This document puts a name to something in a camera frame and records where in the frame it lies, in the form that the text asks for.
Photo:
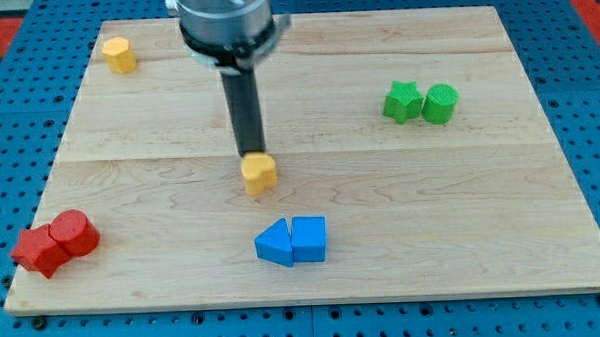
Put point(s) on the wooden board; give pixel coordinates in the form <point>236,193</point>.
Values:
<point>484,206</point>

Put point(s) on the red cylinder block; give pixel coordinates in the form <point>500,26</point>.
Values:
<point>74,231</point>

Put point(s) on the yellow hexagon block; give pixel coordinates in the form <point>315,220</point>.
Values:
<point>119,55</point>

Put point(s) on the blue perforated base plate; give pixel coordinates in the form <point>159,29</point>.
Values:
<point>41,74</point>

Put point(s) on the blue triangle block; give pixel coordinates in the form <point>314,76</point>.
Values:
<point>274,244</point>

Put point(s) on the blue cube block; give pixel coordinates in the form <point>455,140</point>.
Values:
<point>308,236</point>

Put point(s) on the green star block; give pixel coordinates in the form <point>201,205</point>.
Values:
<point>403,102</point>

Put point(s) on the red star block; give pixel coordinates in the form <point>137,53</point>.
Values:
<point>37,251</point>

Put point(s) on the yellow heart block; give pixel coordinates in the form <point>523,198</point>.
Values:
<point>259,172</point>

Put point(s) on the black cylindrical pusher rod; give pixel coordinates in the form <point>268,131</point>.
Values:
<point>244,111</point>

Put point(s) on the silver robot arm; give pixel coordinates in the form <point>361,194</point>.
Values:
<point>233,36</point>

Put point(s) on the green cylinder block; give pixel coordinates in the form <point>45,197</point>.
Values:
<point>440,102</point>

